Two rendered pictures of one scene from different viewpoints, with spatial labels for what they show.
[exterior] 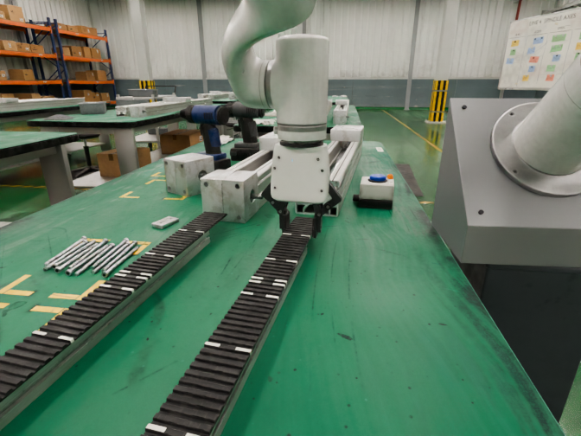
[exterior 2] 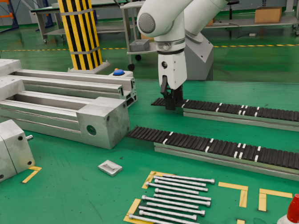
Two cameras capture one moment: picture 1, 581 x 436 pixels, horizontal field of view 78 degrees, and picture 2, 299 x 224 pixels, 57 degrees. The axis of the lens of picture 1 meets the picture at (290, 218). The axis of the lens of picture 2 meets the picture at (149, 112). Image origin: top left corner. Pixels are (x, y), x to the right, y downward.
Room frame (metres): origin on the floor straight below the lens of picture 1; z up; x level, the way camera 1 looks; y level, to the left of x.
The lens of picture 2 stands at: (0.49, 0.72, 1.16)
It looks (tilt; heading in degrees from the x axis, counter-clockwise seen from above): 26 degrees down; 287
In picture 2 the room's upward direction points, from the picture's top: 7 degrees counter-clockwise
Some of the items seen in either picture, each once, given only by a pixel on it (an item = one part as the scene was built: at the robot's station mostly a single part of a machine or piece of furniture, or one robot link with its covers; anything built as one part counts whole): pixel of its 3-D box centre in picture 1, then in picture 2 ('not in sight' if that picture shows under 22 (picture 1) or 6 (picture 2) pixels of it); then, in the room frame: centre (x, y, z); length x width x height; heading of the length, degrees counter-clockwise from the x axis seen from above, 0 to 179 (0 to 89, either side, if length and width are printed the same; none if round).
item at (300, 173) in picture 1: (301, 168); (171, 66); (0.63, -0.02, 0.93); 0.10 x 0.07 x 0.11; 76
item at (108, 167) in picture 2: (165, 222); (110, 167); (0.73, 0.27, 0.78); 0.05 x 0.03 x 0.01; 152
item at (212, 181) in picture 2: (122, 259); (187, 178); (0.55, 0.29, 0.78); 0.11 x 0.01 x 0.01; 174
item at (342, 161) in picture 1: (338, 162); (42, 85); (1.17, -0.16, 0.82); 0.80 x 0.10 x 0.09; 166
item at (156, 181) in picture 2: (111, 256); (180, 185); (0.56, 0.31, 0.78); 0.11 x 0.01 x 0.01; 173
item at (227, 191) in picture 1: (235, 195); (107, 119); (0.79, 0.12, 0.83); 0.12 x 0.09 x 0.10; 76
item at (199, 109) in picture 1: (201, 139); not in sight; (1.22, 0.29, 0.89); 0.20 x 0.08 x 0.22; 64
